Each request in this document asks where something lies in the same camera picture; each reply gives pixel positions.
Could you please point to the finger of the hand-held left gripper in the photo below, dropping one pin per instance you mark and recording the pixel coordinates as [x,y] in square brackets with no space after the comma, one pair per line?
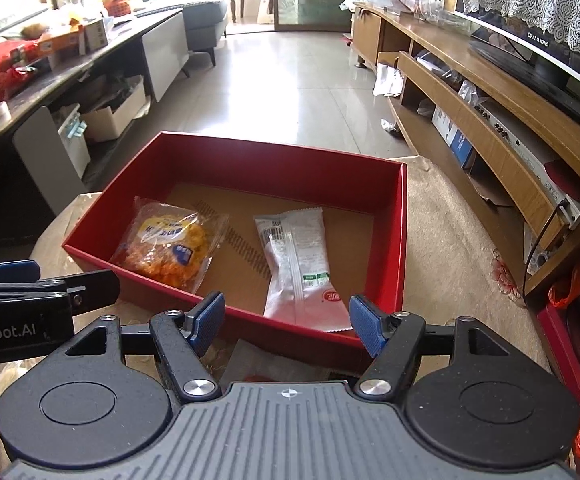
[9,271]
[92,287]

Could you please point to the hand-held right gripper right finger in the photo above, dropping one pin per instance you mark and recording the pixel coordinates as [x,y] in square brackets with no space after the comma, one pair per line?
[367,326]

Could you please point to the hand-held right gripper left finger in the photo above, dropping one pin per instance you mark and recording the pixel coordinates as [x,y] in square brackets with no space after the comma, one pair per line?
[208,321]

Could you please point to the red cardboard box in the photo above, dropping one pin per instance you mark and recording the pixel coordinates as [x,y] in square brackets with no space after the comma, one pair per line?
[290,165]

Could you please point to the orange snack packet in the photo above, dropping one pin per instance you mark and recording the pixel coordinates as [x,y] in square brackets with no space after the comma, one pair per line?
[169,245]

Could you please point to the white snack packet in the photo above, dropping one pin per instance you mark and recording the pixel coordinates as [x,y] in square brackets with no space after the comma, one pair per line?
[297,265]

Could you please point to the grey side panel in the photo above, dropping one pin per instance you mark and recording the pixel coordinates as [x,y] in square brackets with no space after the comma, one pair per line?
[39,155]

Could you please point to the white storage bin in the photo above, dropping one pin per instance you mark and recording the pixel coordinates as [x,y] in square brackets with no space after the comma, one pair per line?
[74,140]

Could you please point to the white cardboard box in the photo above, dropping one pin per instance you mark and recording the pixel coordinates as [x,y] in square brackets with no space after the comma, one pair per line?
[114,115]

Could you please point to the red flat case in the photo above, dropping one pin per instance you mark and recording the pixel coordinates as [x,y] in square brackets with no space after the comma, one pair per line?
[565,350]

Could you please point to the crumpled white paper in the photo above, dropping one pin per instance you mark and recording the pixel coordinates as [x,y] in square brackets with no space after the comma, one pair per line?
[391,127]

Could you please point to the red plastic bag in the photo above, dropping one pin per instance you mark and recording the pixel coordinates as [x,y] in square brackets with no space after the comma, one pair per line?
[4,62]

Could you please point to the blue and white box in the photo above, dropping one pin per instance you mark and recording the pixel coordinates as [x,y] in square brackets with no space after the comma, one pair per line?
[452,135]

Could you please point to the dark coffee table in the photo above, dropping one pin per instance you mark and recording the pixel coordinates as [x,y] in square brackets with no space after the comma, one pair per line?
[69,70]

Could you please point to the silver media player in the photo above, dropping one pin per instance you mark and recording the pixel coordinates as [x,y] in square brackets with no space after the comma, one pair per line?
[515,147]

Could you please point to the orange flat carton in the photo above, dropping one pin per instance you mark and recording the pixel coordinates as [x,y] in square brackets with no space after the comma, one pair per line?
[62,41]

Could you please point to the white cabinet door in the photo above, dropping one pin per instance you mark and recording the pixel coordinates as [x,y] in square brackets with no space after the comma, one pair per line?
[167,55]

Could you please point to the white plastic bag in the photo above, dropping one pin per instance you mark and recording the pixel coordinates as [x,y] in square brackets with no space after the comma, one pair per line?
[389,80]

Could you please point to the dark red round object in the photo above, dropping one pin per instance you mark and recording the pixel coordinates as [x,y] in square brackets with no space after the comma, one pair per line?
[567,180]

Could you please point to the small white carton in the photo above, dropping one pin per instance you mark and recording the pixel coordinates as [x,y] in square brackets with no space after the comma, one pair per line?
[96,34]

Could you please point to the wooden television cabinet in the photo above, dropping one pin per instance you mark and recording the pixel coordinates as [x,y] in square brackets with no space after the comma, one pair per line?
[500,110]

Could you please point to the grey sofa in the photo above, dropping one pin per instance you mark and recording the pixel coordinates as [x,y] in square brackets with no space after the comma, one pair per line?
[199,22]

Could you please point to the black television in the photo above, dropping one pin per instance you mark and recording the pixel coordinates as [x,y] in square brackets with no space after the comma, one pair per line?
[545,45]

